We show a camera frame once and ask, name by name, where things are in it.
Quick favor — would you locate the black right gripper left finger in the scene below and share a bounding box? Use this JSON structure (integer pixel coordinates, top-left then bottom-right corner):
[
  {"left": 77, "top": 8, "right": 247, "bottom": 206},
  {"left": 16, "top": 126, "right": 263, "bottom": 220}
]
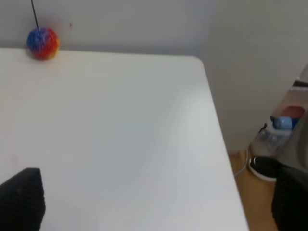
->
[{"left": 0, "top": 168, "right": 46, "bottom": 231}]

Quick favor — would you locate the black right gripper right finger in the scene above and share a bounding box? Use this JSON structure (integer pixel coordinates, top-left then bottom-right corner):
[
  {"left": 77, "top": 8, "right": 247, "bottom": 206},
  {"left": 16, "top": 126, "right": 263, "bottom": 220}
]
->
[{"left": 271, "top": 167, "right": 308, "bottom": 231}]

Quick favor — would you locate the black and white shoe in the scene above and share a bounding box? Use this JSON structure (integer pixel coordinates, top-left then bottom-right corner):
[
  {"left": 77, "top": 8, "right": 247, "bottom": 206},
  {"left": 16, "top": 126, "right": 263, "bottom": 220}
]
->
[{"left": 248, "top": 156, "right": 281, "bottom": 182}]

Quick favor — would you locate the clear bottle with blue cap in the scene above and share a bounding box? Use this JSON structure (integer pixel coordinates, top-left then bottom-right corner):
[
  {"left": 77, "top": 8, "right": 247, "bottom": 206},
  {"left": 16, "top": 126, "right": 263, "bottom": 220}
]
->
[{"left": 251, "top": 116, "right": 292, "bottom": 157}]

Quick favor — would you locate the red lidded container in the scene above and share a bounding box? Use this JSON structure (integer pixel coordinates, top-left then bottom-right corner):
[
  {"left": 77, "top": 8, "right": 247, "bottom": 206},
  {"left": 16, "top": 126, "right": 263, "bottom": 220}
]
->
[{"left": 280, "top": 106, "right": 305, "bottom": 128}]

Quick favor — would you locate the red and blue ball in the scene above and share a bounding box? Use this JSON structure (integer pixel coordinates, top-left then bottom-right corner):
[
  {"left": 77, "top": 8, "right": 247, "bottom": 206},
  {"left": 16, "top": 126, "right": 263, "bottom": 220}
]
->
[{"left": 26, "top": 27, "right": 60, "bottom": 60}]

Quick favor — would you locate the white cable on floor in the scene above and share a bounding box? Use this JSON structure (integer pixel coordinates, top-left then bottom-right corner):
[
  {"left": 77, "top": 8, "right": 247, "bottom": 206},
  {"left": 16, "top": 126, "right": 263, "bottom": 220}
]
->
[{"left": 233, "top": 147, "right": 249, "bottom": 176}]

